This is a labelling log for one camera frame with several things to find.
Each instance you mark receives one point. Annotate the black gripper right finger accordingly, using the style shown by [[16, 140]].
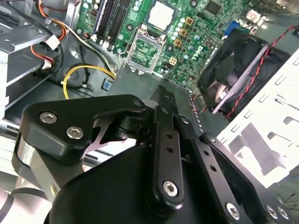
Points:
[[222, 177]]

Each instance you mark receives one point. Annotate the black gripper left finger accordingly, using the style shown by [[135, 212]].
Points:
[[70, 109]]

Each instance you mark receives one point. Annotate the silver CPU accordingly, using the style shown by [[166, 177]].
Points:
[[161, 15]]

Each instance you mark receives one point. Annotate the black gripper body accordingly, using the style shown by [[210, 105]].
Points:
[[105, 191]]

